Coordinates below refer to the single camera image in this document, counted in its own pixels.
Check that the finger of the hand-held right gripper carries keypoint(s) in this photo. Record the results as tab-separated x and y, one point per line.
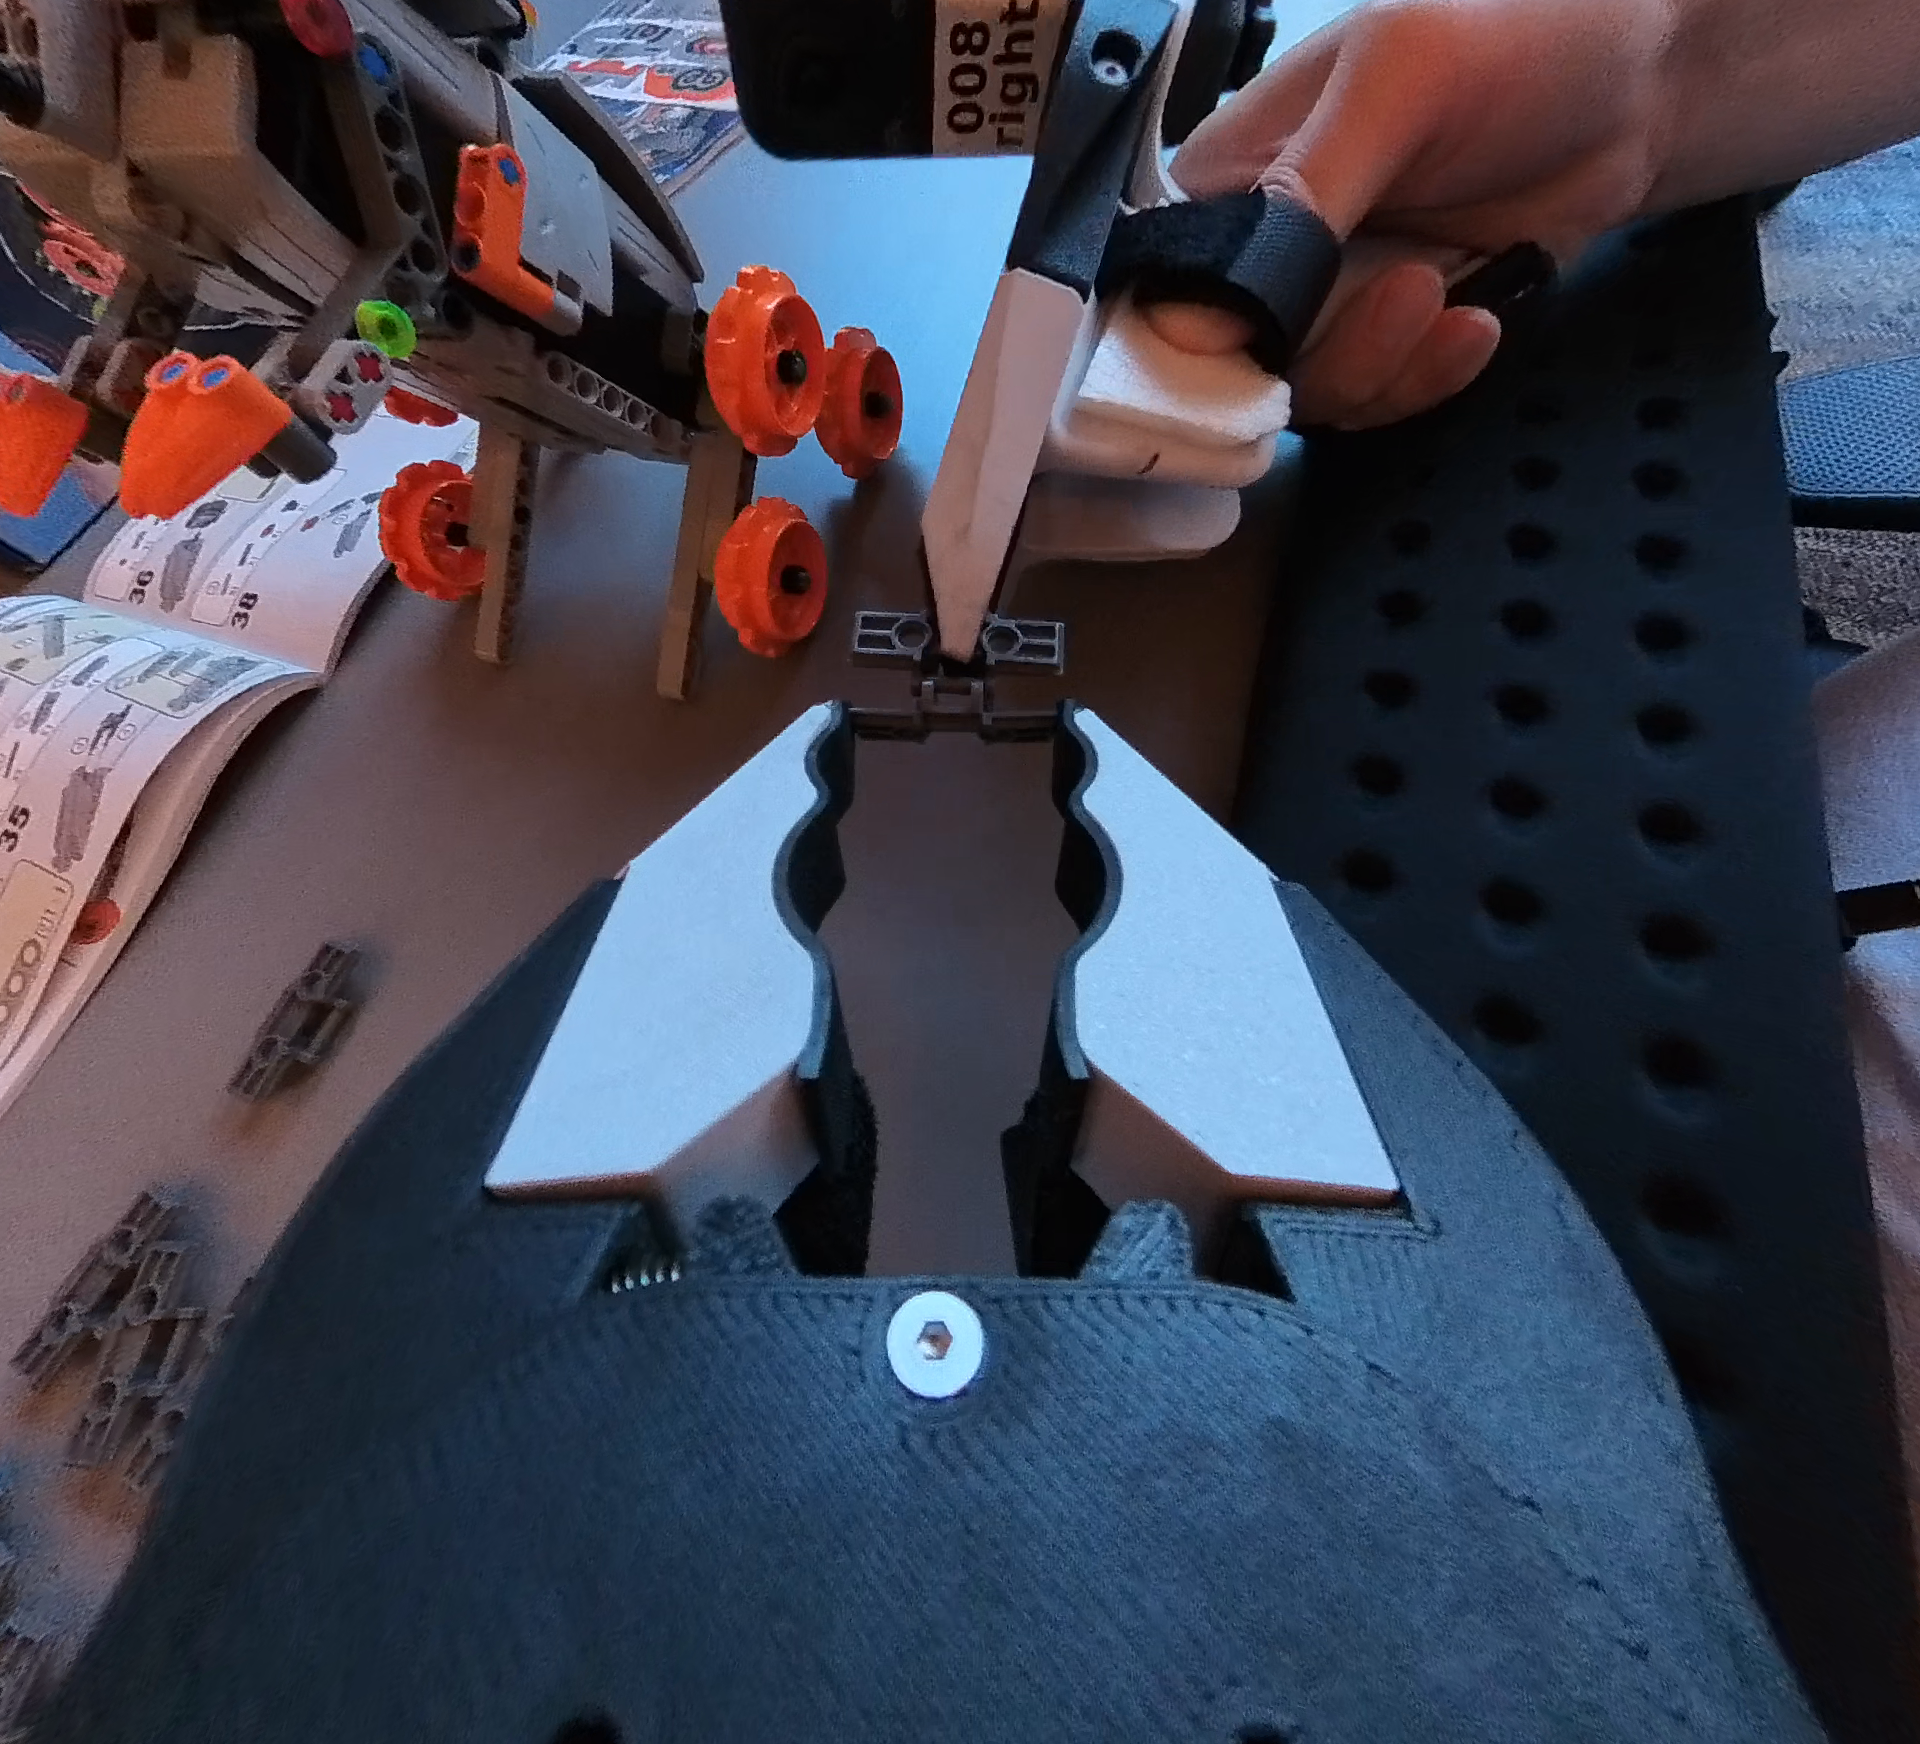
999	455

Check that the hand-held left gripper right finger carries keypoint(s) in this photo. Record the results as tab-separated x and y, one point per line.
1229	1010

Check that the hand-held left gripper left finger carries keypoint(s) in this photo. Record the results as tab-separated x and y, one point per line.
660	1010

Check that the grey brick plate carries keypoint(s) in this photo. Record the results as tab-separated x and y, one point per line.
900	636

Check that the dark grey brick bar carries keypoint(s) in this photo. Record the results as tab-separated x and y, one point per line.
900	724

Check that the person's right hand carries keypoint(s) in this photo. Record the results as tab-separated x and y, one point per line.
1471	94

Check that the printed sticker sheet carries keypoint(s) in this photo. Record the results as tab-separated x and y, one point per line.
645	78

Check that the grey brick connector piece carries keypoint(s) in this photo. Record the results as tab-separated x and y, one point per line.
300	1017

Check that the grey toy brick spaceship model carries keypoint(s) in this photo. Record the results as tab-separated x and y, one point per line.
346	153

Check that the open instruction booklet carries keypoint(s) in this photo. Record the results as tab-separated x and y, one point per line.
166	740

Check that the pile of grey brick pieces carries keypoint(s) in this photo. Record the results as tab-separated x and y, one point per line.
121	1325

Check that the person's light pink clothing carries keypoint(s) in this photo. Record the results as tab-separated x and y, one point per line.
1882	1173

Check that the dark blue printed toy box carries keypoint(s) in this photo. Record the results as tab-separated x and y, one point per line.
44	259

